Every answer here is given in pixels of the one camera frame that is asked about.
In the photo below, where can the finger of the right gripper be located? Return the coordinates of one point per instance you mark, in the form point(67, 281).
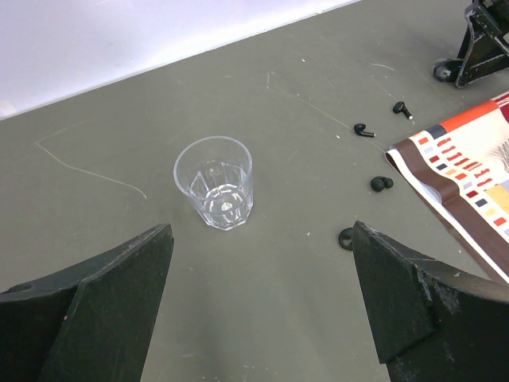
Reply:
point(484, 49)

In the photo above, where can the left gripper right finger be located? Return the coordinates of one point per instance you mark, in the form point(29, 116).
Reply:
point(430, 321)

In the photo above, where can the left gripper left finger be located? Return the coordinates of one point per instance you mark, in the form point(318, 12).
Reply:
point(92, 321)

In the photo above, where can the black stem earbud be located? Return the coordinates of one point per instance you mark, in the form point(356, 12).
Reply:
point(360, 130)
point(400, 107)

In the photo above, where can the colourful patterned placemat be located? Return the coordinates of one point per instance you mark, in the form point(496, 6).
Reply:
point(459, 168)

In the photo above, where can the clear plastic cup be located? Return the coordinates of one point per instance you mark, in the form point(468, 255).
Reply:
point(215, 174)

